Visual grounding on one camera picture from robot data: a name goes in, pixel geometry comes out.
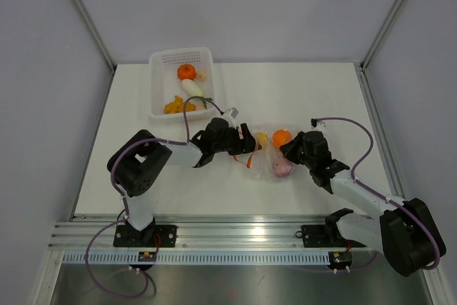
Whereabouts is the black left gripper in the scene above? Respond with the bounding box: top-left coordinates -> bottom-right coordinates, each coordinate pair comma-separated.
213,124 -> 261,156

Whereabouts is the fake yellow lemon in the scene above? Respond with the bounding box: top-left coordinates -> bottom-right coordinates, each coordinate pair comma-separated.
253,132 -> 268,149

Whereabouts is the clear zip top bag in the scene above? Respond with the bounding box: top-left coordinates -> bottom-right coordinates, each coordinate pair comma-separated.
233,124 -> 299,182

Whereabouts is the fake brown ginger root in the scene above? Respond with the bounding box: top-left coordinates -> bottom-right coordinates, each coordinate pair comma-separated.
164,95 -> 196,114

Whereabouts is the fake white garlic bulb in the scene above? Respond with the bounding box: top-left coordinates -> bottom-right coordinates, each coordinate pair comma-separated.
196,71 -> 208,81

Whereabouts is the fake white radish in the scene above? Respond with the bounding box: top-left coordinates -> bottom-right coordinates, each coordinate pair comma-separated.
181,79 -> 213,101

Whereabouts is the fake orange pumpkin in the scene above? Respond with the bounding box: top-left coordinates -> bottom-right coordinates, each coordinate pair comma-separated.
177,64 -> 197,80

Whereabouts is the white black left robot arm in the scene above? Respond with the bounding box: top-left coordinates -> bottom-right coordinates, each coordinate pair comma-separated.
107,117 -> 256,246

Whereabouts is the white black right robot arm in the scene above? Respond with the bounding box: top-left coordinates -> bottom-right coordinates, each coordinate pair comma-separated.
254,131 -> 446,276

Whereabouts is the fake purple onion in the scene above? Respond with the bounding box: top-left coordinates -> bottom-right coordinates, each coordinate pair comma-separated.
272,157 -> 293,178

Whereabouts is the fake orange fruit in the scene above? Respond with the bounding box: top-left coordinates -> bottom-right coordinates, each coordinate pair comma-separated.
272,129 -> 292,149

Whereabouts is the white plastic perforated basket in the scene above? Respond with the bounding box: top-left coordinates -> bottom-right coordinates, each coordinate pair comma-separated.
149,47 -> 219,122

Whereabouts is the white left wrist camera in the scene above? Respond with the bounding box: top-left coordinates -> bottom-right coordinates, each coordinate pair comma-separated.
221,107 -> 238,128

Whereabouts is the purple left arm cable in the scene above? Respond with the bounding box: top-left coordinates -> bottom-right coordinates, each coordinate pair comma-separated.
85,95 -> 229,270

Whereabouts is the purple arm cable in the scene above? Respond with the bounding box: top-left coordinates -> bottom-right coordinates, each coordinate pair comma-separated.
311,116 -> 441,270
85,95 -> 229,270

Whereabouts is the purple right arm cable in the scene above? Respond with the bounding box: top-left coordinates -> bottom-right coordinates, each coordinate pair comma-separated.
311,116 -> 441,270

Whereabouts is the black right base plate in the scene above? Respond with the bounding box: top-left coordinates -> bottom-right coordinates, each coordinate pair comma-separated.
298,224 -> 366,249

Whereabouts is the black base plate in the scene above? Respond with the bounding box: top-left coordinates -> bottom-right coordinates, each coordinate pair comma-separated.
113,223 -> 178,248
298,224 -> 366,249

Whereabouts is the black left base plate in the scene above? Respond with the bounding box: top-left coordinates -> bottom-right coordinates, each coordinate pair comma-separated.
113,223 -> 178,248

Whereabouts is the aluminium mounting rail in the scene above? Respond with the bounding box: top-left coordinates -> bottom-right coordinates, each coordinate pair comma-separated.
48,214 -> 324,251

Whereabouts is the white slotted cable duct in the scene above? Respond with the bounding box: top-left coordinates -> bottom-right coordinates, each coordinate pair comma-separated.
63,251 -> 330,266

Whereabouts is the aluminium frame post right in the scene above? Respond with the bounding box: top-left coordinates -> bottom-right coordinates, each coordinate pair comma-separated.
360,0 -> 407,73

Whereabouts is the aluminium frame post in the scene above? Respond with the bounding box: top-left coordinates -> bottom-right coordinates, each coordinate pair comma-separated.
51,0 -> 116,74
360,0 -> 407,73

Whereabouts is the aluminium frame post left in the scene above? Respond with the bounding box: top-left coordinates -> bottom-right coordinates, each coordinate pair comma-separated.
51,0 -> 116,74

